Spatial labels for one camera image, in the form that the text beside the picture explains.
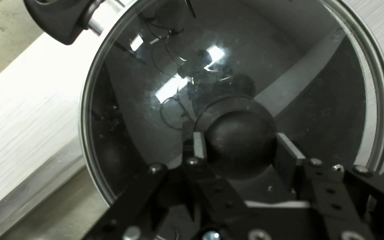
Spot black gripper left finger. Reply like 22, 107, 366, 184
84, 131, 246, 240

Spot black pot with handles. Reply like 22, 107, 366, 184
22, 0, 384, 211

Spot glass lid with black knob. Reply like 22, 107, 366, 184
80, 0, 384, 209

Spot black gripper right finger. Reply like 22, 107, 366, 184
273, 132, 384, 240

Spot stainless steel sink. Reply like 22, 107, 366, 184
0, 165, 113, 240

